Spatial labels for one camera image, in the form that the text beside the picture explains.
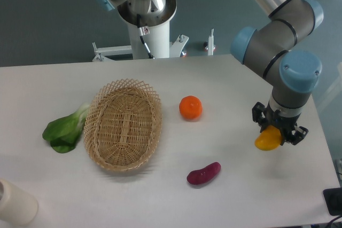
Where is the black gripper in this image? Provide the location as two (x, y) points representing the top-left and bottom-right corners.
(252, 102), (309, 146)

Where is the yellow mango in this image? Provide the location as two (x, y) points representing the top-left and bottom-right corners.
(254, 125), (282, 151)

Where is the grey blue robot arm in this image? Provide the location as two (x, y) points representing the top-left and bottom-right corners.
(94, 0), (324, 145)

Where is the woven wicker basket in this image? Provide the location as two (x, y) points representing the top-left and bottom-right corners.
(83, 79), (162, 172)

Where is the orange tangerine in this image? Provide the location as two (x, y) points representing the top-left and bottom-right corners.
(178, 96), (203, 120)

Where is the black device at edge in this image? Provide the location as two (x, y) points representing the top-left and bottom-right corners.
(323, 187), (341, 216)

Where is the purple sweet potato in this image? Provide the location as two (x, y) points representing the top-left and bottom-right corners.
(186, 162), (221, 185)

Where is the green bok choy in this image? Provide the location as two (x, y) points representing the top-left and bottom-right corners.
(42, 103), (90, 154)

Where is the cream cylindrical bottle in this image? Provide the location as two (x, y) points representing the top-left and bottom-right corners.
(1, 179), (38, 226)

